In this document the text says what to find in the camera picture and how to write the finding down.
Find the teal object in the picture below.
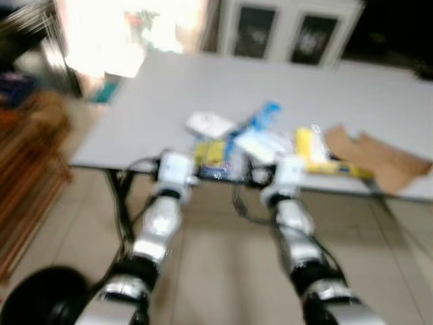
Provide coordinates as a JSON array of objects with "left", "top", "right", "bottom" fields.
[{"left": 91, "top": 81, "right": 124, "bottom": 104}]

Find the brown cardboard piece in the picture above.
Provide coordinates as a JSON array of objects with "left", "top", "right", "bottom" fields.
[{"left": 324, "top": 125, "right": 433, "bottom": 194}]

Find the blue plastic wrapper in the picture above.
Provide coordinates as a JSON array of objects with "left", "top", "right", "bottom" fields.
[{"left": 252, "top": 101, "right": 282, "bottom": 134}]

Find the yellow carton box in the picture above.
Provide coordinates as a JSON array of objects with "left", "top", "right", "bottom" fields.
[{"left": 295, "top": 127, "right": 374, "bottom": 179}]

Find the brown wooden furniture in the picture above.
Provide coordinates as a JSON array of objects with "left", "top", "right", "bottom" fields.
[{"left": 0, "top": 90, "right": 74, "bottom": 282}]

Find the black round rubbish bin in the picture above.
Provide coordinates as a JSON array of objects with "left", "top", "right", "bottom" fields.
[{"left": 0, "top": 265, "right": 90, "bottom": 325}]

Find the yellow snack packet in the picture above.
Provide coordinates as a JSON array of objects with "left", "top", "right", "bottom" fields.
[{"left": 195, "top": 139, "right": 232, "bottom": 170}]

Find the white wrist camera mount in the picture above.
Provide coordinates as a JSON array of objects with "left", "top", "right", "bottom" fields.
[
  {"left": 269, "top": 155, "right": 309, "bottom": 198},
  {"left": 156, "top": 152, "right": 198, "bottom": 198}
]

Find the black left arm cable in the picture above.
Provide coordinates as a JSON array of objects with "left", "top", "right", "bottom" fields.
[{"left": 126, "top": 156, "right": 160, "bottom": 175}]

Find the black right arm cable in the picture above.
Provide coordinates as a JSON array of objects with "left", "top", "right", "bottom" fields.
[{"left": 231, "top": 181, "right": 274, "bottom": 225}]

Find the white glass door cabinet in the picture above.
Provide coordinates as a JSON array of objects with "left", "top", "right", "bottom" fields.
[{"left": 218, "top": 0, "right": 367, "bottom": 69}]

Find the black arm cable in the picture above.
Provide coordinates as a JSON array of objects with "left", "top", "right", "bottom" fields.
[
  {"left": 231, "top": 181, "right": 274, "bottom": 225},
  {"left": 126, "top": 156, "right": 160, "bottom": 175}
]

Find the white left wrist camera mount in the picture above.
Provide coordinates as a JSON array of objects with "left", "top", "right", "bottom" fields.
[{"left": 156, "top": 152, "right": 198, "bottom": 198}]

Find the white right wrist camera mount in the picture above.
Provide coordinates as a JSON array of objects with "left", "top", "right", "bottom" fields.
[{"left": 269, "top": 155, "right": 309, "bottom": 198}]

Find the blue box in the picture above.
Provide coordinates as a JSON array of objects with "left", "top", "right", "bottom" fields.
[{"left": 0, "top": 72, "right": 39, "bottom": 107}]

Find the black table leg frame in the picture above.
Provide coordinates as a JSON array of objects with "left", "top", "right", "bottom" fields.
[{"left": 107, "top": 168, "right": 139, "bottom": 261}]

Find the white plastic bag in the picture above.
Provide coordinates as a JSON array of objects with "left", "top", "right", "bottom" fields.
[{"left": 232, "top": 128, "right": 296, "bottom": 165}]

